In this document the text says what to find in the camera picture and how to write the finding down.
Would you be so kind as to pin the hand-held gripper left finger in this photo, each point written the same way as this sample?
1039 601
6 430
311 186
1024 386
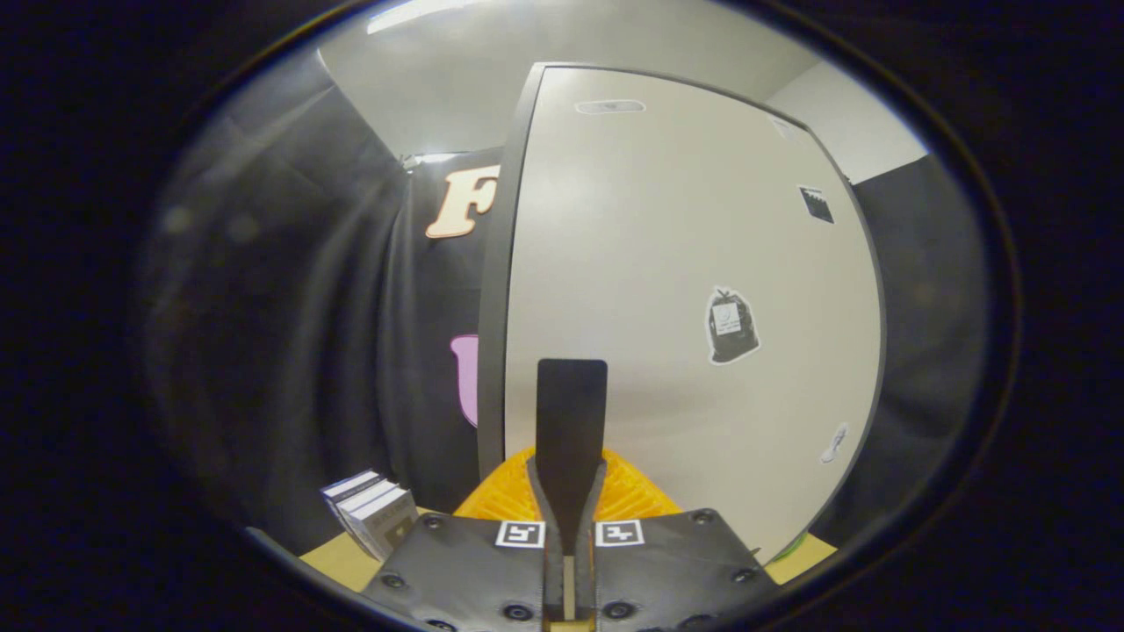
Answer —
543 518

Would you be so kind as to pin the white box with dark stripe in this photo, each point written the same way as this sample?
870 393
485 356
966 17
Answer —
386 527
369 496
347 484

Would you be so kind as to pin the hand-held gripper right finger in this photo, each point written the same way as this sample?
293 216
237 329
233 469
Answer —
591 518

